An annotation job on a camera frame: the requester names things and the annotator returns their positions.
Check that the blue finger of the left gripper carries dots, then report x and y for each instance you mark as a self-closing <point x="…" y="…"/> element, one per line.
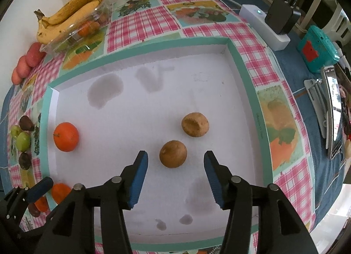
<point x="39" y="189"/>

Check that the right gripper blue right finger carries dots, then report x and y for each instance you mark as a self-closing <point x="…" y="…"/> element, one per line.
<point x="213" y="170"/>

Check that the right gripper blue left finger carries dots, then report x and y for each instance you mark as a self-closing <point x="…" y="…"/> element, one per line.
<point x="137" y="177"/>

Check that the small orange tangerine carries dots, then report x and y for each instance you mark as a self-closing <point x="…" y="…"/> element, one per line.
<point x="59" y="192"/>
<point x="42" y="204"/>

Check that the dark brown avocado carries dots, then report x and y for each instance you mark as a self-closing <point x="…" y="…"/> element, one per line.
<point x="26" y="124"/>
<point x="33" y="210"/>
<point x="25" y="161"/>

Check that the small brown longan fruit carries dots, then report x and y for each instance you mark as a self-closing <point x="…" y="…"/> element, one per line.
<point x="173" y="154"/>

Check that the dented brown longan fruit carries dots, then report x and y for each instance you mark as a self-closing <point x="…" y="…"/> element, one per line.
<point x="195" y="124"/>

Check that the oval green fruit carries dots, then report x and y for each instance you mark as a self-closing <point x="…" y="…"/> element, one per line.
<point x="23" y="141"/>

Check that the large orange tangerine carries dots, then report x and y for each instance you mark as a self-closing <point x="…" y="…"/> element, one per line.
<point x="66" y="137"/>

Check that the small round green fruit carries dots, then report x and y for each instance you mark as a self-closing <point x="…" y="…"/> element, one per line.
<point x="15" y="131"/>

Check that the white tray teal rim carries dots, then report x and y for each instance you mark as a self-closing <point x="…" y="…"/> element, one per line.
<point x="134" y="100"/>

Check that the left red apple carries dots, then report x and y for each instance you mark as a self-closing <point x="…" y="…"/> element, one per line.
<point x="15" y="78"/>

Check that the middle red apple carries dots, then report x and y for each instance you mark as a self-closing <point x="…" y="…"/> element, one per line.
<point x="23" y="69"/>

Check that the metal phone stand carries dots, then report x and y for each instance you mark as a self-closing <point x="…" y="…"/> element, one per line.
<point x="318" y="101"/>

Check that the smartphone on stand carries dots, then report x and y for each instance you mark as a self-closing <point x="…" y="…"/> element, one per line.
<point x="334" y="111"/>

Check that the checkered fruit-print tablecloth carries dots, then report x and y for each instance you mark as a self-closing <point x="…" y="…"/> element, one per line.
<point x="138" y="22"/>

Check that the clear plastic fruit container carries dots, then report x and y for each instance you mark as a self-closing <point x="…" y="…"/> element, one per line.
<point x="85" y="22"/>

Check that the tangerine inside plastic container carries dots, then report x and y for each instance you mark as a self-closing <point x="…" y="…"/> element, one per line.
<point x="88" y="28"/>

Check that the teal box red label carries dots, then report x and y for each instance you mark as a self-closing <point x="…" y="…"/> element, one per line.
<point x="317" y="50"/>

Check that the lower yellow banana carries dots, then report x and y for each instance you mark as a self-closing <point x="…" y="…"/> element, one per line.
<point x="47" y="33"/>

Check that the white power strip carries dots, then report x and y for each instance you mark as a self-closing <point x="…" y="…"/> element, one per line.
<point x="256" y="18"/>

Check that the black power adapter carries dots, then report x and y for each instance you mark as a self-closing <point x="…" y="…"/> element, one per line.
<point x="281" y="17"/>

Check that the upper spotted banana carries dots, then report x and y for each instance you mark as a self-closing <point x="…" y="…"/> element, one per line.
<point x="65" y="12"/>

